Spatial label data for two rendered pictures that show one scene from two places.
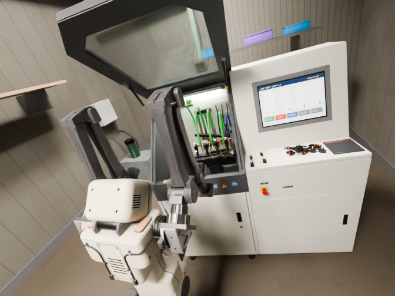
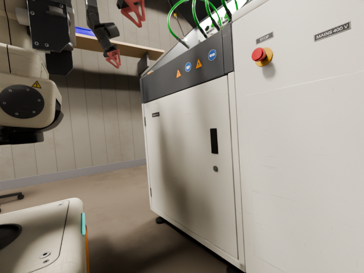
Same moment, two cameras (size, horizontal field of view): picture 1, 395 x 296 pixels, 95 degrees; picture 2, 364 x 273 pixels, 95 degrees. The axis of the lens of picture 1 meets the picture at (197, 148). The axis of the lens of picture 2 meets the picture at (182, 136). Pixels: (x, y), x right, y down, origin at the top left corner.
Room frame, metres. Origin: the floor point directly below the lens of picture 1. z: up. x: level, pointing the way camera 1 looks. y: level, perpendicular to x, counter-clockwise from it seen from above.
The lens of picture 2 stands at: (0.37, -0.44, 0.61)
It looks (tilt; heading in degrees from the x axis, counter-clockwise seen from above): 3 degrees down; 36
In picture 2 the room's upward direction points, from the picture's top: 4 degrees counter-clockwise
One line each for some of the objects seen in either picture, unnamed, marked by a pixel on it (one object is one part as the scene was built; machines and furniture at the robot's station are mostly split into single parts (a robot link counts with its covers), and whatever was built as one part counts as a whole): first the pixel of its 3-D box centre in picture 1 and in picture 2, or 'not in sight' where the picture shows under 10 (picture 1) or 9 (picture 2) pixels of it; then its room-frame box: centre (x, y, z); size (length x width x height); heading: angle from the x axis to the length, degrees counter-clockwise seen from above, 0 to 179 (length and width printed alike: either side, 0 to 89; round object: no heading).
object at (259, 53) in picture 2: (264, 191); (260, 55); (0.91, -0.35, 0.80); 0.05 x 0.04 x 0.05; 75
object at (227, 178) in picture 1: (198, 187); (175, 77); (1.07, 0.07, 0.87); 0.62 x 0.04 x 0.16; 75
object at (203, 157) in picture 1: (214, 162); not in sight; (1.27, -0.10, 0.91); 0.34 x 0.10 x 0.15; 75
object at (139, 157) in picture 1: (143, 147); not in sight; (3.21, 0.98, 0.46); 0.97 x 0.76 x 0.92; 157
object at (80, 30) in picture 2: not in sight; (85, 37); (1.54, 1.84, 1.90); 0.35 x 0.24 x 0.12; 157
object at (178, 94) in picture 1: (182, 141); not in sight; (0.70, 0.05, 1.40); 0.11 x 0.06 x 0.43; 67
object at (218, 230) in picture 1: (210, 227); (178, 160); (1.05, 0.08, 0.44); 0.65 x 0.02 x 0.68; 75
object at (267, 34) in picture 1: (257, 37); not in sight; (2.61, -1.15, 1.70); 0.36 x 0.25 x 0.12; 67
